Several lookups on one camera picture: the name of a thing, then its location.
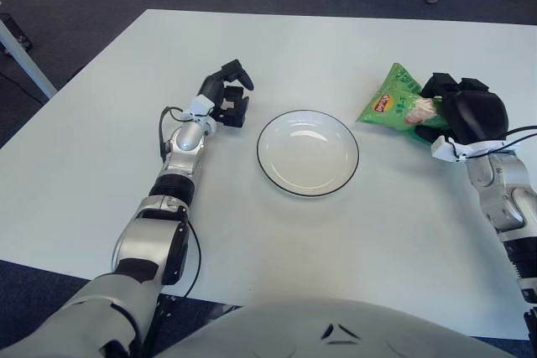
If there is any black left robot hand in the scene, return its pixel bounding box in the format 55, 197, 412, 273
196, 59, 256, 128

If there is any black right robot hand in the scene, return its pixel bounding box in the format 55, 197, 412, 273
414, 72, 509, 148

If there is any green potato chips bag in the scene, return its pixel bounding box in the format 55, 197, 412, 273
355, 62, 450, 143

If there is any white plate with black rim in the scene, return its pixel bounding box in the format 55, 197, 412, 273
256, 109, 361, 199

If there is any white desk leg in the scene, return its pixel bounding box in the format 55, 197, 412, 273
0, 18, 58, 99

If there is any grey robot torso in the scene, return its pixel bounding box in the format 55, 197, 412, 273
157, 297, 517, 358

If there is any black wheeled base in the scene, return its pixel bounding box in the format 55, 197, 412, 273
0, 13, 33, 56

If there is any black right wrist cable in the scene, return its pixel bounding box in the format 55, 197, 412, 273
465, 124, 537, 160

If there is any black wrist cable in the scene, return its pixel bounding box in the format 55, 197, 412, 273
158, 105, 194, 162
465, 124, 537, 160

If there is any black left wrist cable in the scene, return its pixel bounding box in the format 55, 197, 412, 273
158, 105, 194, 162

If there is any black left elbow cable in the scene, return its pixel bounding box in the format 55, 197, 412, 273
167, 206, 202, 298

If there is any black floor cable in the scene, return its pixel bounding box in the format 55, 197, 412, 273
0, 70, 47, 106

